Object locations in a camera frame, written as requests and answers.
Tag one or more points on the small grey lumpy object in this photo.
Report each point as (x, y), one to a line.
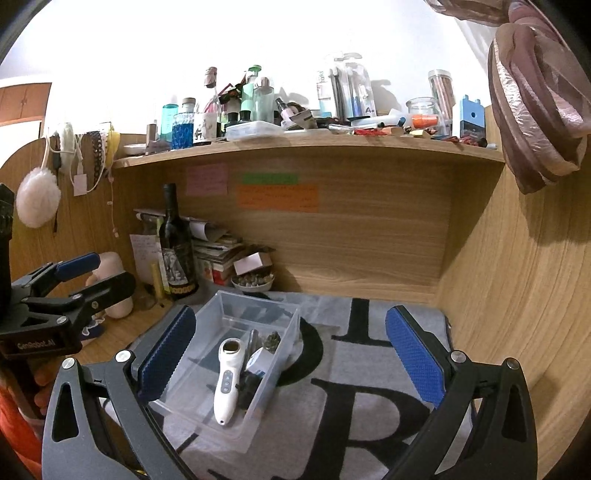
(271, 340)

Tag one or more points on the black lace band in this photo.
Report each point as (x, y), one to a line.
(96, 154)

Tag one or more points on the brown puffer jacket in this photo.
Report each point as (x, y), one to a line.
(531, 115)

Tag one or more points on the white blue tube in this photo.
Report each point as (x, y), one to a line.
(324, 94)

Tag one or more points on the grey printed mat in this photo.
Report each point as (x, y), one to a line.
(369, 323)

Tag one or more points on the small pale cardboard box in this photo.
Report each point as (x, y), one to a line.
(249, 264)

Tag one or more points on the yellow marker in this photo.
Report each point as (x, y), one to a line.
(157, 279)

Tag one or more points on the white hanging tag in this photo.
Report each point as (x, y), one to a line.
(79, 183)

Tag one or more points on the white handheld device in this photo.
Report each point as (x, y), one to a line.
(226, 387)

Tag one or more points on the white note paper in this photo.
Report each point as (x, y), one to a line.
(143, 251)

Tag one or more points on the green sticky note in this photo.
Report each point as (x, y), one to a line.
(270, 179)

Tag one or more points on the yellow hanging item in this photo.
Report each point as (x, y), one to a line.
(113, 143)

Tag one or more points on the small white dish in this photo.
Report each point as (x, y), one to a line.
(134, 149)

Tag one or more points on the dark wine bottle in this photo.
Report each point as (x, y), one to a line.
(178, 258)

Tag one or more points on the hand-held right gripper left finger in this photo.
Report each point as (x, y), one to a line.
(168, 350)

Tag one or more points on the clear bottle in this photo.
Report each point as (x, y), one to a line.
(264, 101)

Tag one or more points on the white mug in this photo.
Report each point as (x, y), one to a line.
(205, 125)

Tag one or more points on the tall clear canister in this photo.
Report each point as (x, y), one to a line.
(441, 92)

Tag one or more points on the beige cylindrical object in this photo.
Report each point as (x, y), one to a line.
(113, 264)

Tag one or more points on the orange sticky note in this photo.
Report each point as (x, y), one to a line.
(277, 198)

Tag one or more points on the blue box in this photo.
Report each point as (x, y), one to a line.
(471, 120)

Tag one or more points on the wooden cabinet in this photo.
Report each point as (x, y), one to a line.
(25, 104)

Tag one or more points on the pink sticky note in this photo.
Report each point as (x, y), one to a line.
(207, 180)

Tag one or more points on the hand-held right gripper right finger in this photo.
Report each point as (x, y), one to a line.
(415, 355)

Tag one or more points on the stack of books and papers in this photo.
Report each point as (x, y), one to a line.
(217, 249)

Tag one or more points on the metal tweezers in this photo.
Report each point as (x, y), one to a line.
(252, 341)

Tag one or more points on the glass jar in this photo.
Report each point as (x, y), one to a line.
(422, 115)

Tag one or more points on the small black object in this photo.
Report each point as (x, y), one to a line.
(247, 387)

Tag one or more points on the wooden shelf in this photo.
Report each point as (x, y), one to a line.
(323, 139)

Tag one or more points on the flat clear plastic box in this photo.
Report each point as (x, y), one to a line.
(254, 130)

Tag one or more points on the blue patterned bottle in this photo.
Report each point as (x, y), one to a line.
(183, 131)

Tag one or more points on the blue white small packet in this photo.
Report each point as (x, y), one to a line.
(92, 330)

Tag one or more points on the toothbrush pack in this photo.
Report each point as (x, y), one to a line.
(353, 87)

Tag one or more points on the green capped bottle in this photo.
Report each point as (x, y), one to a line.
(250, 94)

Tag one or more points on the small pink label bottle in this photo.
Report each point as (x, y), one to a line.
(287, 114)

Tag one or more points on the person's left hand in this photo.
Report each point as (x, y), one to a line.
(45, 397)

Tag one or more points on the teal bottle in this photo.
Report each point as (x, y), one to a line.
(169, 121)

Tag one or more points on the white mesh bath pouf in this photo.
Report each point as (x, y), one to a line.
(38, 196)

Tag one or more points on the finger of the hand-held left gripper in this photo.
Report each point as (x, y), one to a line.
(111, 288)
(78, 266)

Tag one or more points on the small white box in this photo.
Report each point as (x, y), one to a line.
(259, 360)

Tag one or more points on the clear plastic bin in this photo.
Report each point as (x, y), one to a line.
(217, 323)

